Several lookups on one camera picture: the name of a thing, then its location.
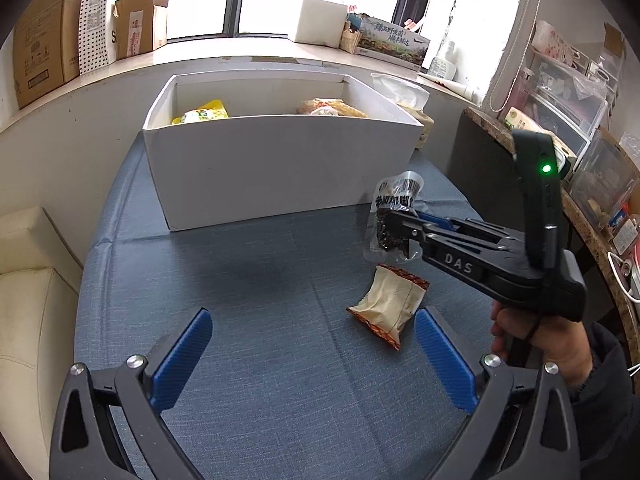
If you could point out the tall brown cardboard box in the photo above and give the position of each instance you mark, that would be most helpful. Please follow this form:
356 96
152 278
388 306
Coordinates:
45 48

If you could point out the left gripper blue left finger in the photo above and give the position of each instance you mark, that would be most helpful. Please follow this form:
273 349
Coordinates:
173 358

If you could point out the white dotted paper bag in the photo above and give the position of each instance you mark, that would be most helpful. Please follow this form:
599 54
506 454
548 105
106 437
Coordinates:
95 47

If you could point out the cream leather sofa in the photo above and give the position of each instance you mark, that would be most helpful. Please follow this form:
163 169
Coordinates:
40 282

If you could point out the wooden side shelf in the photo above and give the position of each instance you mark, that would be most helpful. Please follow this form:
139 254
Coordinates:
596 245

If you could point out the small beige brown snack bag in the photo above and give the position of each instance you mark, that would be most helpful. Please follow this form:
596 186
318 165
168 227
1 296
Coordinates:
390 303

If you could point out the white foam block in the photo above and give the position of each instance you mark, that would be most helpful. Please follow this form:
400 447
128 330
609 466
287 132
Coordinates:
319 22

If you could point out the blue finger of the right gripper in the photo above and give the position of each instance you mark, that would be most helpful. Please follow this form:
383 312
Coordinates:
443 223

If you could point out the clear dark nuts packet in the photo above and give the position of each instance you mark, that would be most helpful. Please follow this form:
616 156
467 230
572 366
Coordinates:
385 241

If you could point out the blue fabric cushion mat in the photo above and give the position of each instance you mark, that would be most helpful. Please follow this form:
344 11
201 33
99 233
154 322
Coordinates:
291 385

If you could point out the open brown cardboard box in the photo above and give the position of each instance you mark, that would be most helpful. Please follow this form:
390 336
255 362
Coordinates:
139 26

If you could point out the clear plastic storage drawers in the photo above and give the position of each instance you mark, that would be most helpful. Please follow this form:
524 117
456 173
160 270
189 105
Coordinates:
553 97

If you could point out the white cardboard storage box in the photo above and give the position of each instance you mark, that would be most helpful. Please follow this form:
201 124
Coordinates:
265 158

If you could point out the white bottle on sill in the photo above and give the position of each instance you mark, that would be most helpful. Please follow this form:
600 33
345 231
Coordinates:
445 65

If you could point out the long printed gift box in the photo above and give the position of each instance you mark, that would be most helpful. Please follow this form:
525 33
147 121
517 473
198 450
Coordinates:
388 42

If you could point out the yellow crinkled chips bag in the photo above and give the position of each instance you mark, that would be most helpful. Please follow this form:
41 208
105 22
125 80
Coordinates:
212 110

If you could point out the person right hand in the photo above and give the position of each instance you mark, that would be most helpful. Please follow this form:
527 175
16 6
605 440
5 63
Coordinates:
562 342

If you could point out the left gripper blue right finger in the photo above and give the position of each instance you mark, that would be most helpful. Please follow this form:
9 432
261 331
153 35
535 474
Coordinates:
449 358

